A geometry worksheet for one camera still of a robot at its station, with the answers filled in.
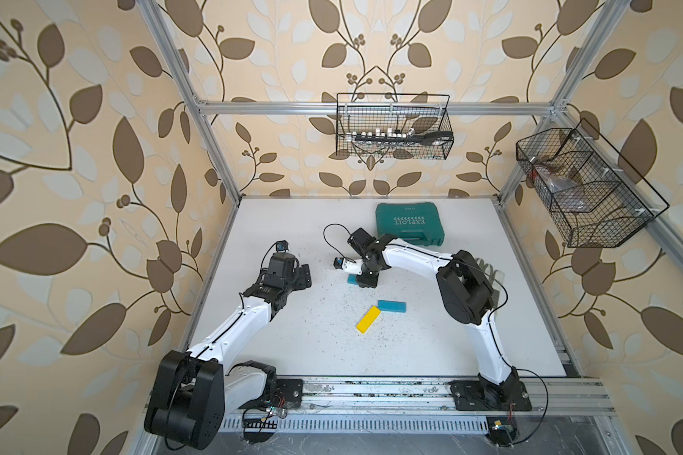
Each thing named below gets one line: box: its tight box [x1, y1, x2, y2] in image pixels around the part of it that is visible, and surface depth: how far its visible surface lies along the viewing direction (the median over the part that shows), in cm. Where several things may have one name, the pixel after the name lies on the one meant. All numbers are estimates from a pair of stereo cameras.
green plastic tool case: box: [375, 201, 445, 247], surface depth 110 cm
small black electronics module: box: [485, 416, 518, 448], surface depth 72 cm
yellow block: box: [354, 305, 382, 334], surface depth 90 cm
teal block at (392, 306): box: [377, 299, 407, 314], surface depth 91 cm
